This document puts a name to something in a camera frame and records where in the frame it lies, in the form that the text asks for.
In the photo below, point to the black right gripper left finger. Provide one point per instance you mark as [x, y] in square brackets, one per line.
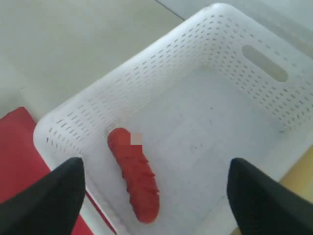
[50, 206]

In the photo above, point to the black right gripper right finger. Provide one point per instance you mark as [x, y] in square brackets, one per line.
[264, 200]

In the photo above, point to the red sausage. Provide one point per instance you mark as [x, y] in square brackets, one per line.
[127, 149]

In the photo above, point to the red tablecloth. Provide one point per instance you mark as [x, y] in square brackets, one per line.
[20, 163]

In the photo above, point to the white perforated basket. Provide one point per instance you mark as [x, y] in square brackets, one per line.
[217, 87]

